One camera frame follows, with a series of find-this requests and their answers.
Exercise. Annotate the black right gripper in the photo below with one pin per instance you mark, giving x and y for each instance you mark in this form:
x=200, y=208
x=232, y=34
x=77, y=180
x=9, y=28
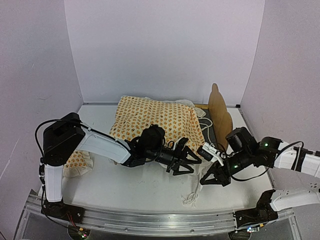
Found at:
x=223, y=180

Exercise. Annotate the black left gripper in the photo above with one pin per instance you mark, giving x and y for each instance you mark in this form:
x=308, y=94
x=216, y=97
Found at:
x=189, y=151

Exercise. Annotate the wooden pet bed frame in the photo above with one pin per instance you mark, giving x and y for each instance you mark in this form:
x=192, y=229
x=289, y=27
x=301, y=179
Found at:
x=221, y=118

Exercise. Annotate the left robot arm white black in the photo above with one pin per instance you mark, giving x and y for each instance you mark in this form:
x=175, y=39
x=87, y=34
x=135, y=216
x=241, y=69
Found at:
x=65, y=135

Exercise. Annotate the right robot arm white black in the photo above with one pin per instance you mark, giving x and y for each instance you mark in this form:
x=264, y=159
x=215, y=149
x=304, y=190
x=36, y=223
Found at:
x=301, y=167

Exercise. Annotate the grey bed mat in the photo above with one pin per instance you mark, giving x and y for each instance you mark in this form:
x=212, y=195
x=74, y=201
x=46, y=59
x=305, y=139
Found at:
x=207, y=128

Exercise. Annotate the small duck print pillow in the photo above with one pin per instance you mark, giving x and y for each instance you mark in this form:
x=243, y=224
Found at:
x=78, y=164

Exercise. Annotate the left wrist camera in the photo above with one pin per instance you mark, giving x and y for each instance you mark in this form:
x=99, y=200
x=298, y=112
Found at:
x=180, y=145

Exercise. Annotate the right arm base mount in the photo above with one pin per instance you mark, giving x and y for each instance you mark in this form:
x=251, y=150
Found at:
x=262, y=213

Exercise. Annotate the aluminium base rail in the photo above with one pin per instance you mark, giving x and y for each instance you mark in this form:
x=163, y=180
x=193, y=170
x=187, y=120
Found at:
x=94, y=224

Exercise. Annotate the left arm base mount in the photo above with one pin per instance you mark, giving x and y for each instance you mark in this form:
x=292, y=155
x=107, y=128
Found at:
x=62, y=211

